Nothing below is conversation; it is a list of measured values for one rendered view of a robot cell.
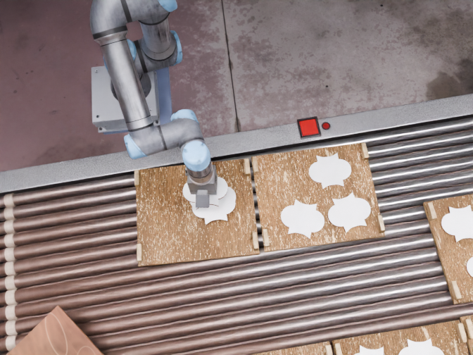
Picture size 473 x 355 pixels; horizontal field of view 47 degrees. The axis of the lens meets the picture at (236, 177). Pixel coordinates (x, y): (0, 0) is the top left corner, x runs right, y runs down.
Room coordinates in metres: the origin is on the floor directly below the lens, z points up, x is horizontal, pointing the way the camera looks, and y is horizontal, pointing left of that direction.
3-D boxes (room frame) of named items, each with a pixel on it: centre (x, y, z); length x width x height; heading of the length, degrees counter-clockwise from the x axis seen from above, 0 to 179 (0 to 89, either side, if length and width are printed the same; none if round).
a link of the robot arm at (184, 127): (0.72, 0.15, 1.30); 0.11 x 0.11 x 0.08; 13
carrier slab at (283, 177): (0.60, -0.27, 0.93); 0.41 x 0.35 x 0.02; 92
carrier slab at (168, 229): (0.59, 0.15, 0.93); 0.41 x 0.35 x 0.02; 90
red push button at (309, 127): (0.87, -0.28, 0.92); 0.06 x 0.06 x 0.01; 4
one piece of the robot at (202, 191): (0.60, 0.11, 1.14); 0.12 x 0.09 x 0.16; 173
